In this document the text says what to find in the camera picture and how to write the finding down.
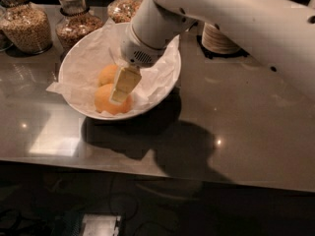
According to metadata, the silver device under table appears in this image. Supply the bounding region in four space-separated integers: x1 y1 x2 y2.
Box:
79 214 121 236

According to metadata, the large glass jar of grains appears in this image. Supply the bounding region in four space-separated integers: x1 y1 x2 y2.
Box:
0 0 52 55

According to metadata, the white bowl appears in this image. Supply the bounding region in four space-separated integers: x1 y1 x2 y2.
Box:
57 22 182 121

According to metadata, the tall stack of paper bowls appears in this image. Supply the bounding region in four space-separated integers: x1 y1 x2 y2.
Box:
202 24 240 54

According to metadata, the glass jar at left edge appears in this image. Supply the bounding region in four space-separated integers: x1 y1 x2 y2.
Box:
0 7 13 51

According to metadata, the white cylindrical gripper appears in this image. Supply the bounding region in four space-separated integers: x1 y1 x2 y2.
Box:
109 24 165 103

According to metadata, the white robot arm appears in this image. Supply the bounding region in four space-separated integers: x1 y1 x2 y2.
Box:
121 0 315 99

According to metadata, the black mat under bowls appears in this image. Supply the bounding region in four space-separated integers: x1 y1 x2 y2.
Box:
196 35 248 59

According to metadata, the white crumpled paper liner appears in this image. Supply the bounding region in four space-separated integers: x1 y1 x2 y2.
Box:
46 19 181 119

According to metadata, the middle glass jar of cereal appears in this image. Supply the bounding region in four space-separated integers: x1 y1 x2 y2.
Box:
53 0 105 50

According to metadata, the right glass jar of cereal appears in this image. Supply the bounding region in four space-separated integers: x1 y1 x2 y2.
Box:
107 0 143 23

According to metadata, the glass jar of cereal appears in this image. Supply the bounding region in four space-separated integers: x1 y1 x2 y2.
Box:
53 0 105 50
107 0 143 23

